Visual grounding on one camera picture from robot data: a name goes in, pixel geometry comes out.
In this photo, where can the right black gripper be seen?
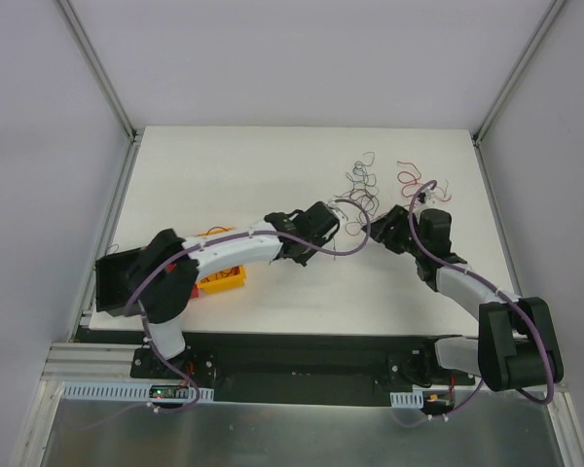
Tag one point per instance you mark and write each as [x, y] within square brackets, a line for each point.
[386, 231]

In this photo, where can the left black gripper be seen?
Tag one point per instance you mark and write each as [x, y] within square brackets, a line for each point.
[325, 224]

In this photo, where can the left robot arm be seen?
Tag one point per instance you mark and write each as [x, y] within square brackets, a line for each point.
[161, 281]

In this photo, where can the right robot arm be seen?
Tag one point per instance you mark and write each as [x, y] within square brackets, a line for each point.
[472, 292]

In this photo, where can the yellow plastic bin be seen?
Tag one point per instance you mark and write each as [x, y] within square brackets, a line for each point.
[221, 281]

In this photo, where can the red plastic bin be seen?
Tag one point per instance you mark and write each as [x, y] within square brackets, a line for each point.
[180, 279]

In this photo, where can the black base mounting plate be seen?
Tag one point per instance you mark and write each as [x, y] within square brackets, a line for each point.
[358, 371]

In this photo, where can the black plastic bin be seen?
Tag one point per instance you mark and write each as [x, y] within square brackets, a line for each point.
[111, 283]

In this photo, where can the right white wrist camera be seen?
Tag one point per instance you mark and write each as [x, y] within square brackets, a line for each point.
[426, 200]

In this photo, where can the right aluminium frame post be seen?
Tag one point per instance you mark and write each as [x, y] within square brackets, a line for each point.
[519, 68]

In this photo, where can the aluminium frame post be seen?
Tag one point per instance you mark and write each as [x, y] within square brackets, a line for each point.
[519, 68]
[87, 49]

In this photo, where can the aluminium front rail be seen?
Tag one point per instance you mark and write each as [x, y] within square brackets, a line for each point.
[88, 361]

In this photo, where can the left aluminium frame post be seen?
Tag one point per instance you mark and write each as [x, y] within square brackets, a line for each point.
[87, 49]

